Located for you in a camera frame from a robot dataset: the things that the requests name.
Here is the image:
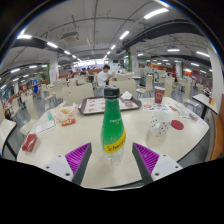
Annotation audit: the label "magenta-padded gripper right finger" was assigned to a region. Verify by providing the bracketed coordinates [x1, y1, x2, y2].
[132, 142, 184, 186]

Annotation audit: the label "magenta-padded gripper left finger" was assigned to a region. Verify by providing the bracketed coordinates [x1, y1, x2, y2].
[42, 142, 93, 186]

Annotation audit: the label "green drink bottle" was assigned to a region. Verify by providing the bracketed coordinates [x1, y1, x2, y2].
[100, 87, 127, 164]

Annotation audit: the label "white polka dot mug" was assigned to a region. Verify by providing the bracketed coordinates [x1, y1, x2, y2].
[149, 110, 173, 137]

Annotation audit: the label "small flat red packet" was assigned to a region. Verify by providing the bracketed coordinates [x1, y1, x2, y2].
[61, 118, 77, 127]

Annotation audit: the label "white framed table card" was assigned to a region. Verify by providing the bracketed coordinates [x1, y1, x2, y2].
[34, 119, 58, 135]

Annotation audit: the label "flat round red coaster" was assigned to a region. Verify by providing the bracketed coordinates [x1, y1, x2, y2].
[170, 119, 185, 131]

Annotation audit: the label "red tissue pack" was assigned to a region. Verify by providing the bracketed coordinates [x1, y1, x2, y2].
[21, 133, 38, 153]

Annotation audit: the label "printed paper flyer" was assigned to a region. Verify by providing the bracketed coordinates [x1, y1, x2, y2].
[142, 101, 171, 112]

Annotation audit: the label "brown tray with paper liner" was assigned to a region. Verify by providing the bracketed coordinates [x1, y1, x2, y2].
[78, 95, 143, 116]

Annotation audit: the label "red paper cup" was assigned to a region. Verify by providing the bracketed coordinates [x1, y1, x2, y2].
[153, 85, 166, 105]

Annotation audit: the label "beige canteen chairs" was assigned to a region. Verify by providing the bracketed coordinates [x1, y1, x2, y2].
[0, 73, 201, 138]

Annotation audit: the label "crumpled white napkin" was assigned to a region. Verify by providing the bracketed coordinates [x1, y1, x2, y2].
[120, 90, 134, 101]

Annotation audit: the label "white rectangular canteen table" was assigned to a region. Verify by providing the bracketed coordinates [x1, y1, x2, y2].
[192, 93, 216, 119]
[0, 118, 18, 158]

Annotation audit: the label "person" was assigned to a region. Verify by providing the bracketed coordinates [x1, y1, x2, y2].
[96, 64, 114, 88]
[31, 77, 40, 98]

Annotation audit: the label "ceiling air conditioner unit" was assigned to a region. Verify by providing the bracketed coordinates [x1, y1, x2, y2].
[60, 31, 81, 43]

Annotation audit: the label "ceiling strip lights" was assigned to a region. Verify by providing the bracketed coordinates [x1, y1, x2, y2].
[0, 7, 214, 91]

